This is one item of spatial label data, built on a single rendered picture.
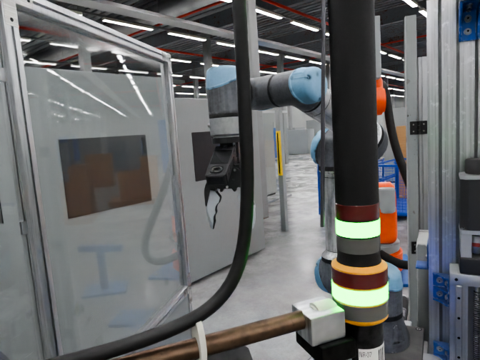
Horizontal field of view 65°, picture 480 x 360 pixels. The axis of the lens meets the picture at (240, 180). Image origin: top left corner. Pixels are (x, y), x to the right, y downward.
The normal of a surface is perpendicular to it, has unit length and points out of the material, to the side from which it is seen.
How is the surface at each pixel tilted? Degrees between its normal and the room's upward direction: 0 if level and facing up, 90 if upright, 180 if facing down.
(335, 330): 90
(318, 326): 90
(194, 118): 90
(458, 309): 90
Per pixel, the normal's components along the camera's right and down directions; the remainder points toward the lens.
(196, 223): 0.77, 0.03
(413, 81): -0.24, 0.14
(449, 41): -0.46, 0.15
